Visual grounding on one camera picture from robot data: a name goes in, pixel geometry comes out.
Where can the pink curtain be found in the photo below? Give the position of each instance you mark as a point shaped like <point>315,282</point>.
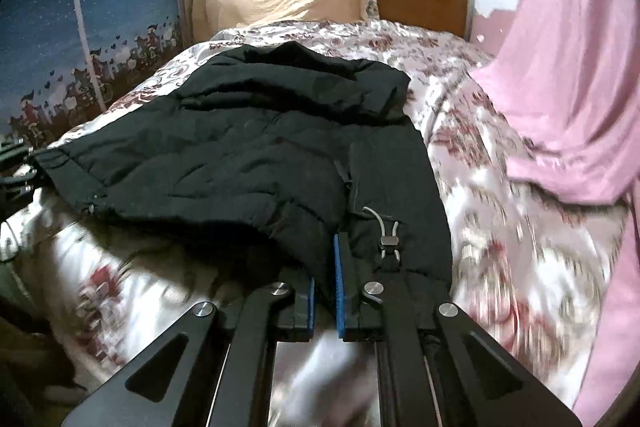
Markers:
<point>575,82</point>

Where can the floral satin bedspread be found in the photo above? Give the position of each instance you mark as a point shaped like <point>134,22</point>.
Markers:
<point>500,232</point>

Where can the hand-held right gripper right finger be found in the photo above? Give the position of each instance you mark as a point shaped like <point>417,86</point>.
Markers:
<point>342,287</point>

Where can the wooden headboard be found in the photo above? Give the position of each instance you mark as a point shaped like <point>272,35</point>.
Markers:
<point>425,2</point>

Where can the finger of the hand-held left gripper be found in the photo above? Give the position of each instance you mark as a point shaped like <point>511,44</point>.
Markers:
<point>17,157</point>

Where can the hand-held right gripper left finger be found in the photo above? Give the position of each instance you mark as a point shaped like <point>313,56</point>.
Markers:
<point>306,307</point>

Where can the black padded jacket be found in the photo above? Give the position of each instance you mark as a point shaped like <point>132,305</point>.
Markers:
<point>250,157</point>

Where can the blue printed fabric wardrobe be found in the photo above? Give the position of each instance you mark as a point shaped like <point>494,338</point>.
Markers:
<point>75,32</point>

